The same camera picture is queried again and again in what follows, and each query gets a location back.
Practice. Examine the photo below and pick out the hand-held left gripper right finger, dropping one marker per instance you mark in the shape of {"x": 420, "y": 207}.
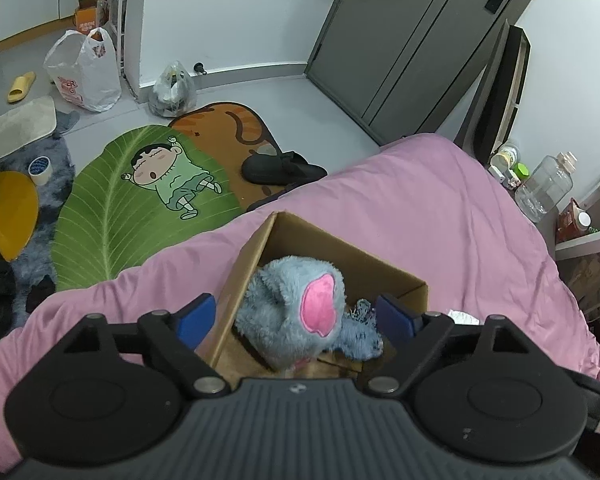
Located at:
{"x": 397, "y": 320}

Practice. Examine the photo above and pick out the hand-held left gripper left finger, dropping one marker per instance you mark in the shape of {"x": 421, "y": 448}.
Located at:
{"x": 196, "y": 316}

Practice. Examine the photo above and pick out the blue plush toy pink ear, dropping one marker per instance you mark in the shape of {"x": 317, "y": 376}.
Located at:
{"x": 275, "y": 310}

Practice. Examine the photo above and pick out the brown cardboard box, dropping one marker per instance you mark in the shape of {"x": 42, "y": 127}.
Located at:
{"x": 300, "y": 240}

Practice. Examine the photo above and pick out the blue knitted cloth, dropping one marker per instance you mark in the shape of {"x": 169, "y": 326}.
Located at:
{"x": 360, "y": 335}

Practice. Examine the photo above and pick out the pink bed sheet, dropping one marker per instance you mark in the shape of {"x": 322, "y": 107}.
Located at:
{"x": 430, "y": 210}

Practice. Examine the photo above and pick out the green leaf cartoon floor mat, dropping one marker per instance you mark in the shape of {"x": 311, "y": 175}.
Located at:
{"x": 95, "y": 210}

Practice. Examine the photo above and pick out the black sock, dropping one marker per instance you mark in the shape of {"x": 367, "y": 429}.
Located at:
{"x": 41, "y": 294}

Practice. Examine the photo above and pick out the black slipper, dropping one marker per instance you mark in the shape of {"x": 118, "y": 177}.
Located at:
{"x": 307, "y": 170}
{"x": 265, "y": 167}

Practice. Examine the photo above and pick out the orange cat floor mat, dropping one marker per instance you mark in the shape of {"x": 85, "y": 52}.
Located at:
{"x": 215, "y": 125}

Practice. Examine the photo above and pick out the small green capped jar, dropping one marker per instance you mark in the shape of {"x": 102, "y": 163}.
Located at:
{"x": 521, "y": 171}

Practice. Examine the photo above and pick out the clear plastic water bottle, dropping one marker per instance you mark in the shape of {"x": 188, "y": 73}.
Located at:
{"x": 542, "y": 190}

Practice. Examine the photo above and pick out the grey fluffy rug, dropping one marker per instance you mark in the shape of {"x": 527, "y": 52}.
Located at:
{"x": 55, "y": 180}

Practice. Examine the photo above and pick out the white round tub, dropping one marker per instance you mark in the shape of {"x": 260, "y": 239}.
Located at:
{"x": 506, "y": 156}

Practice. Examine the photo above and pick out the red carton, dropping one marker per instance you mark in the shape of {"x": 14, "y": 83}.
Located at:
{"x": 572, "y": 222}

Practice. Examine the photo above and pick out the white shelf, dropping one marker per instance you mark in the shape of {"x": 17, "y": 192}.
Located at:
{"x": 590, "y": 244}

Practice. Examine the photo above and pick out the yellow round side table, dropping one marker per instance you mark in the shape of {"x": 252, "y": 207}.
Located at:
{"x": 10, "y": 215}

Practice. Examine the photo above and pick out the roll of tape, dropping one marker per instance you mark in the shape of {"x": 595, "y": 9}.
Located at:
{"x": 40, "y": 170}

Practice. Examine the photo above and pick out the black door stopper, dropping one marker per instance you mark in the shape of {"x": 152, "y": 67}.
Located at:
{"x": 199, "y": 68}

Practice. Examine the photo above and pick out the black framed leaning board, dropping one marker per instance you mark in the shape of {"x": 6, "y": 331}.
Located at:
{"x": 500, "y": 90}

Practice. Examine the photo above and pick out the beige floor mat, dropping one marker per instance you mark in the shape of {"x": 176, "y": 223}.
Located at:
{"x": 15, "y": 130}

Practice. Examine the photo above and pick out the white plastic shopping bag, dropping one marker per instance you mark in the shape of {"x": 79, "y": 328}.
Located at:
{"x": 87, "y": 75}

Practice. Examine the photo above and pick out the grey door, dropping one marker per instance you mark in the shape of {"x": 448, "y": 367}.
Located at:
{"x": 405, "y": 50}

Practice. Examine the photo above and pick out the yellow slipper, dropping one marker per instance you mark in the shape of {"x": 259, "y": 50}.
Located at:
{"x": 21, "y": 87}

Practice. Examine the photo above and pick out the white metal rack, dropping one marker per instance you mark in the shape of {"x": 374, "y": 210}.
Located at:
{"x": 122, "y": 20}

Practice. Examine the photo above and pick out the orange cardboard box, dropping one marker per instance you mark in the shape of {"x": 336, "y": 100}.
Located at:
{"x": 87, "y": 17}

